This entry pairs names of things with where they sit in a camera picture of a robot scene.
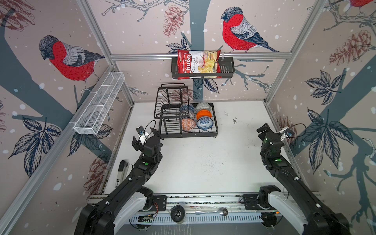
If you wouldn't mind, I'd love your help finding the black round tape roll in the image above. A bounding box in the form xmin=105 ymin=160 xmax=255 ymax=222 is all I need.
xmin=170 ymin=205 xmax=186 ymax=224

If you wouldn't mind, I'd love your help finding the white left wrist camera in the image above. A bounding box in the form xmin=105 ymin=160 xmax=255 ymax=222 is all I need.
xmin=136 ymin=126 xmax=149 ymax=144

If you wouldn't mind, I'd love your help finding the blue floral white bowl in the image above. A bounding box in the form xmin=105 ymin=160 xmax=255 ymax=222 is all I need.
xmin=196 ymin=117 xmax=214 ymax=130

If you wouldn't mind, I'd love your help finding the white wire mesh basket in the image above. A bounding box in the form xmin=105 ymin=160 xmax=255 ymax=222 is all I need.
xmin=74 ymin=71 xmax=125 ymax=135

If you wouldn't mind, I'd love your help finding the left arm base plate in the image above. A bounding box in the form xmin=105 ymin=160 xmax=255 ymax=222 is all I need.
xmin=142 ymin=195 xmax=167 ymax=212

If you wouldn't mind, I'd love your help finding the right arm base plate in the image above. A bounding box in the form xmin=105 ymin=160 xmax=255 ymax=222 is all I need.
xmin=239 ymin=194 xmax=276 ymax=211

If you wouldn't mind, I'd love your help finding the red orange patterned bowl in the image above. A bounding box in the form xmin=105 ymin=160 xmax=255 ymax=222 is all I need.
xmin=181 ymin=118 xmax=196 ymax=131

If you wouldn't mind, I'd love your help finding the dark wall shelf basket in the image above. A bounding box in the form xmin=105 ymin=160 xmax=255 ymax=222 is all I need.
xmin=171 ymin=57 xmax=235 ymax=80

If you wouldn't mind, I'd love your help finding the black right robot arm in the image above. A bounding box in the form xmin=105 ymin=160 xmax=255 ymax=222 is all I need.
xmin=257 ymin=123 xmax=350 ymax=235

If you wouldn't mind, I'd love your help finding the blue triangle patterned bowl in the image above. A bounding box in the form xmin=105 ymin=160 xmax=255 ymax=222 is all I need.
xmin=179 ymin=103 xmax=195 ymax=113

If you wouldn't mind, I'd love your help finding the metal spoon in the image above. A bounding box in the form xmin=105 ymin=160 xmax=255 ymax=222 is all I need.
xmin=195 ymin=207 xmax=229 ymax=216

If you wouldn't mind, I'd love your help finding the black wire dish rack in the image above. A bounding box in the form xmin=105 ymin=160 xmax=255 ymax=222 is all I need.
xmin=154 ymin=83 xmax=218 ymax=139

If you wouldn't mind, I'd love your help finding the orange plastic bowl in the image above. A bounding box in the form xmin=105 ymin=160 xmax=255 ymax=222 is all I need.
xmin=196 ymin=109 xmax=212 ymax=120

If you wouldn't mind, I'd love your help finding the brown white patterned bowl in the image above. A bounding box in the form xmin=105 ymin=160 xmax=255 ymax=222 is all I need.
xmin=181 ymin=112 xmax=195 ymax=120

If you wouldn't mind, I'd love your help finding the grey black handheld device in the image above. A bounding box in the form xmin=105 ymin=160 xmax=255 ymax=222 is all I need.
xmin=115 ymin=160 xmax=129 ymax=188

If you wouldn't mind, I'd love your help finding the green patterned bowl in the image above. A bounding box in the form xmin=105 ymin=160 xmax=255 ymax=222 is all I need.
xmin=195 ymin=102 xmax=211 ymax=112

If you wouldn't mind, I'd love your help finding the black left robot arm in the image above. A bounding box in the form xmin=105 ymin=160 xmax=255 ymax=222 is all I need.
xmin=74 ymin=128 xmax=163 ymax=235

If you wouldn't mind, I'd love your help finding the red cassava chips bag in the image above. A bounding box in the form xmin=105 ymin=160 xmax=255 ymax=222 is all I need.
xmin=177 ymin=50 xmax=221 ymax=74

